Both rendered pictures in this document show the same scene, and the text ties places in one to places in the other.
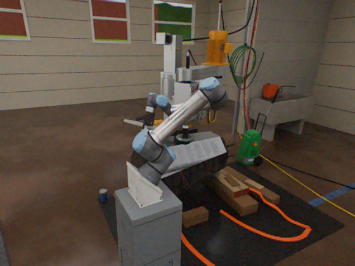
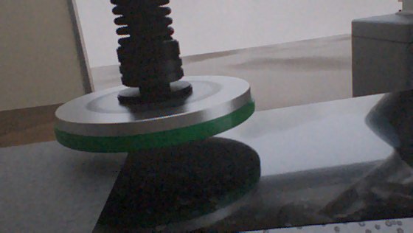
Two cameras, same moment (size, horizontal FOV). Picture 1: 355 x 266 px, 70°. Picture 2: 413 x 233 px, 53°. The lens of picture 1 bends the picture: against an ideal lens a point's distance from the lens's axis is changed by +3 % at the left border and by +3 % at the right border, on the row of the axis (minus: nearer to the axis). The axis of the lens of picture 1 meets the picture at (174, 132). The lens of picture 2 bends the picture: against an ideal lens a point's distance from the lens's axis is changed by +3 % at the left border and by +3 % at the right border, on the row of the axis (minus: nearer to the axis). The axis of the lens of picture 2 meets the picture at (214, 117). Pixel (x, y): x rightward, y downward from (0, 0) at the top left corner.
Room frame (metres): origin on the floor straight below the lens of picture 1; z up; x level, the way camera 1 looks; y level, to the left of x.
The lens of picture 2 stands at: (3.20, 0.12, 0.97)
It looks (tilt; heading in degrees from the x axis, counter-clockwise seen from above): 15 degrees down; 206
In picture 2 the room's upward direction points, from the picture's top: 7 degrees counter-clockwise
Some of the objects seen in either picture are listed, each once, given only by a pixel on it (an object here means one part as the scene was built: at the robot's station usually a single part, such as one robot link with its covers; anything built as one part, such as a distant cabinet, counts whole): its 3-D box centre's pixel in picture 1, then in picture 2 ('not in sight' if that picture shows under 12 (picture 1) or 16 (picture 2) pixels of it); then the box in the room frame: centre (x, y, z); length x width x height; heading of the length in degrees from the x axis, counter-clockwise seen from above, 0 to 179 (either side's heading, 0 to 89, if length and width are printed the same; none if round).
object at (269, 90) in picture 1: (272, 90); not in sight; (5.54, -2.15, 1.00); 0.50 x 0.22 x 0.33; 120
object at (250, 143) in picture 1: (251, 139); not in sight; (3.94, -1.30, 0.43); 0.35 x 0.35 x 0.87; 14
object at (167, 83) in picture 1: (184, 87); not in sight; (3.59, -0.12, 1.36); 0.74 x 0.34 x 0.25; 60
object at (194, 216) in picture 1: (194, 216); not in sight; (2.36, -0.25, 0.07); 0.30 x 0.12 x 0.12; 117
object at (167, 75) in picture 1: (172, 85); not in sight; (3.69, 0.05, 1.36); 0.35 x 0.35 x 0.41
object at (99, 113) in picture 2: (184, 137); (156, 99); (2.83, -0.13, 0.87); 0.21 x 0.21 x 0.01
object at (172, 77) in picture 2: not in sight; (153, 75); (2.83, -0.13, 0.90); 0.07 x 0.07 x 0.01
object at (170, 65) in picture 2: not in sight; (150, 65); (2.83, -0.13, 0.91); 0.07 x 0.07 x 0.01
